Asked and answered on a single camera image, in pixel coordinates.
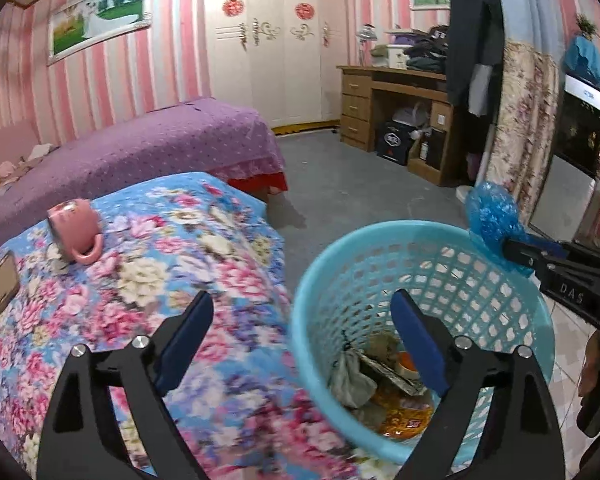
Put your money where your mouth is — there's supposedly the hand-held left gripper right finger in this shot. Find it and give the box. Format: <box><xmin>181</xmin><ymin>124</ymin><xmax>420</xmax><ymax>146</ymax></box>
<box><xmin>390</xmin><ymin>289</ymin><xmax>566</xmax><ymax>480</ymax></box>

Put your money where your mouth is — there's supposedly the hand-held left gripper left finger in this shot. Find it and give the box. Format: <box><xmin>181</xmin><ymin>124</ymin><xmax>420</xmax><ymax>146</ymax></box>
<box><xmin>36</xmin><ymin>290</ymin><xmax>215</xmax><ymax>480</ymax></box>

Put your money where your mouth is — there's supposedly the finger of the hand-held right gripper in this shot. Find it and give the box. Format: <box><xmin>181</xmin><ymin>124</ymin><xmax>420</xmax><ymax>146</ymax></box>
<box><xmin>501</xmin><ymin>237</ymin><xmax>600</xmax><ymax>277</ymax></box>

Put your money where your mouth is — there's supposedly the orange fruit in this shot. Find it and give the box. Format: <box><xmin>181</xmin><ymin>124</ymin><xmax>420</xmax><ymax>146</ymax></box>
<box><xmin>397</xmin><ymin>351</ymin><xmax>423</xmax><ymax>378</ymax></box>

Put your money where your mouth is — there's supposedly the camouflage printed packet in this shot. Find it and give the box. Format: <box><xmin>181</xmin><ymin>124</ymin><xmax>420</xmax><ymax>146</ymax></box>
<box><xmin>360</xmin><ymin>352</ymin><xmax>428</xmax><ymax>396</ymax></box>

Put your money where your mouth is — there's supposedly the blue plastic wrap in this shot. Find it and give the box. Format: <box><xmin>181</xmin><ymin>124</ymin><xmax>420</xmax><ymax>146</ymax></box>
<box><xmin>464</xmin><ymin>180</ymin><xmax>536</xmax><ymax>278</ymax></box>

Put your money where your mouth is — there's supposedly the light blue plastic basket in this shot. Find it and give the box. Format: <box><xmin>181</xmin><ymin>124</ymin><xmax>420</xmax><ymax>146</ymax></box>
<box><xmin>289</xmin><ymin>220</ymin><xmax>556</xmax><ymax>466</ymax></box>

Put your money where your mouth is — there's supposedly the grey cloth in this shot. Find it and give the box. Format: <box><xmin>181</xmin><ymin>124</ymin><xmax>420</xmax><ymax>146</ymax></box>
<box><xmin>328</xmin><ymin>350</ymin><xmax>378</xmax><ymax>408</ymax></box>

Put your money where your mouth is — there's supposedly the person's right hand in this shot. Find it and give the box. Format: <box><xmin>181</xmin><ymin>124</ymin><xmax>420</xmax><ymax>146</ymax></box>
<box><xmin>577</xmin><ymin>332</ymin><xmax>600</xmax><ymax>398</ymax></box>

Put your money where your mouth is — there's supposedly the floral patterned curtain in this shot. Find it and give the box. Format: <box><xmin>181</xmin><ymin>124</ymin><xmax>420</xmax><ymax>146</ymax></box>
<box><xmin>490</xmin><ymin>40</ymin><xmax>566</xmax><ymax>216</ymax></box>

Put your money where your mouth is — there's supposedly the black and white appliance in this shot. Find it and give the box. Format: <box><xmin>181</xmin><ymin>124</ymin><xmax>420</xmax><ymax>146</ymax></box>
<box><xmin>527</xmin><ymin>74</ymin><xmax>600</xmax><ymax>241</ymax></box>

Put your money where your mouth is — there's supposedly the pink mug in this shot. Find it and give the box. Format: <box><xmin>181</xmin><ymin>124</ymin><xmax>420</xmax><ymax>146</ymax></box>
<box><xmin>46</xmin><ymin>198</ymin><xmax>105</xmax><ymax>266</ymax></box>

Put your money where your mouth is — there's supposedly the red bed skirt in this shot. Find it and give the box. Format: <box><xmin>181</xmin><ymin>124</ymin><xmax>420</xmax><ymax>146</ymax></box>
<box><xmin>227</xmin><ymin>171</ymin><xmax>288</xmax><ymax>196</ymax></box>

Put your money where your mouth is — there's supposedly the black bag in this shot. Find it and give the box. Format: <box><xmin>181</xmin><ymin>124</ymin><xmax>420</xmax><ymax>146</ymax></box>
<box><xmin>376</xmin><ymin>120</ymin><xmax>416</xmax><ymax>166</ymax></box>

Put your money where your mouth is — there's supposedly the phone in clear case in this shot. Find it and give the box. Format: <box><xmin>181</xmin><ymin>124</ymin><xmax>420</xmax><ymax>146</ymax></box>
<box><xmin>0</xmin><ymin>251</ymin><xmax>22</xmax><ymax>313</ymax></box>

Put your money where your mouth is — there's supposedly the purple dotted bed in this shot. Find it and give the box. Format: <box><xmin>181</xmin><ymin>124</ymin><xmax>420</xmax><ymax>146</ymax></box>
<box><xmin>0</xmin><ymin>97</ymin><xmax>288</xmax><ymax>258</ymax></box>

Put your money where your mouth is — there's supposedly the blue cloth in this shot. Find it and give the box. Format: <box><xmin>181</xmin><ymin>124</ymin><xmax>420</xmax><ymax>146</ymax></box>
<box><xmin>562</xmin><ymin>35</ymin><xmax>600</xmax><ymax>88</ymax></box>

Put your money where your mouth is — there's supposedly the pile of dark clothes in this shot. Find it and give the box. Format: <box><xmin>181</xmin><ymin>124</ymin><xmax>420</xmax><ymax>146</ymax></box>
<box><xmin>385</xmin><ymin>25</ymin><xmax>451</xmax><ymax>73</ymax></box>

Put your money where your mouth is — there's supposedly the wooden desk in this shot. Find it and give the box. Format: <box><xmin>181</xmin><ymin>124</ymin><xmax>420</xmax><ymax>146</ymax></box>
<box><xmin>336</xmin><ymin>64</ymin><xmax>468</xmax><ymax>188</ymax></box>

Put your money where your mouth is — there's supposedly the black hanging coat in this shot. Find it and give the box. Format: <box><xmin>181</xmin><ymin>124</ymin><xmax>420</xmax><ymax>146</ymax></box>
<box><xmin>446</xmin><ymin>0</ymin><xmax>506</xmax><ymax>116</ymax></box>

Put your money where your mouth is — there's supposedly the small green plant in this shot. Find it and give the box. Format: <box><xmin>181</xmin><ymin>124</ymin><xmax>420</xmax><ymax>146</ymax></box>
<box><xmin>575</xmin><ymin>12</ymin><xmax>600</xmax><ymax>41</ymax></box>

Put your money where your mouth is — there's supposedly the white box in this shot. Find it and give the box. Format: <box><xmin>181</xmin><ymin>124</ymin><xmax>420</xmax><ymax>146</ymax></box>
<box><xmin>385</xmin><ymin>45</ymin><xmax>413</xmax><ymax>68</ymax></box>

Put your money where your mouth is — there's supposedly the pink plush toy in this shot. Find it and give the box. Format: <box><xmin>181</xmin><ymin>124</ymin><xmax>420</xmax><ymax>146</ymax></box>
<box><xmin>0</xmin><ymin>160</ymin><xmax>31</xmax><ymax>181</ymax></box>

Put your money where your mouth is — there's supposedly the pink headboard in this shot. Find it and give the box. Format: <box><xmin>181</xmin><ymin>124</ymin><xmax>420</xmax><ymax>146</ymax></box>
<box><xmin>0</xmin><ymin>122</ymin><xmax>46</xmax><ymax>166</ymax></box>

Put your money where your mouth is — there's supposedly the desk lamp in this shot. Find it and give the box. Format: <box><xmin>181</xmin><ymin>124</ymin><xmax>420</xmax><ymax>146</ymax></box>
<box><xmin>356</xmin><ymin>24</ymin><xmax>378</xmax><ymax>67</ymax></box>

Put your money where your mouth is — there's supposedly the white wardrobe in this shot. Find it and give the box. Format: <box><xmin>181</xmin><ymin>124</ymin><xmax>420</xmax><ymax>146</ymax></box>
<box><xmin>202</xmin><ymin>0</ymin><xmax>353</xmax><ymax>131</ymax></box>

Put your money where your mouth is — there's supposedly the large framed wedding photo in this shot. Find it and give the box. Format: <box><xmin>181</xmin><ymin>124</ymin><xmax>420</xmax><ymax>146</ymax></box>
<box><xmin>46</xmin><ymin>0</ymin><xmax>153</xmax><ymax>66</ymax></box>

